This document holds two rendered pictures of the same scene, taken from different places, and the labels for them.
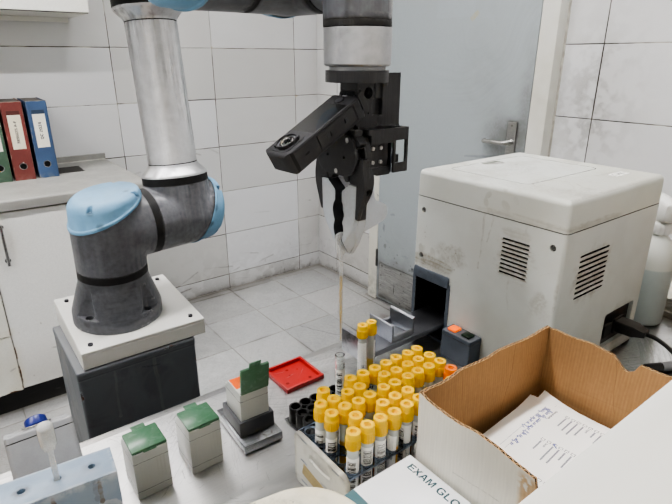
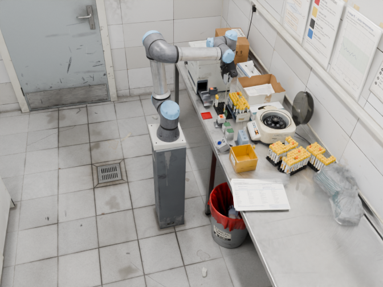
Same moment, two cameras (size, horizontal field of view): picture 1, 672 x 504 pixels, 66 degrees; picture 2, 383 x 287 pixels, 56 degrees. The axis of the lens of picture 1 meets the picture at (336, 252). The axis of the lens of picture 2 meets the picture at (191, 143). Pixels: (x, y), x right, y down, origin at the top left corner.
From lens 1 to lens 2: 2.27 m
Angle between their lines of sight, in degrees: 61
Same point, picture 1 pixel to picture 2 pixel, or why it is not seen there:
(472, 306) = (214, 82)
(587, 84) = not seen: outside the picture
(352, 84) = not seen: hidden behind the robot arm
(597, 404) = (245, 85)
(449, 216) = (207, 67)
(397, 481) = (252, 108)
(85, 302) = (174, 134)
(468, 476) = (257, 101)
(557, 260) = not seen: hidden behind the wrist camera
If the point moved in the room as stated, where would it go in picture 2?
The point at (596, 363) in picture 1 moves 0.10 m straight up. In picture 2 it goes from (245, 79) to (247, 67)
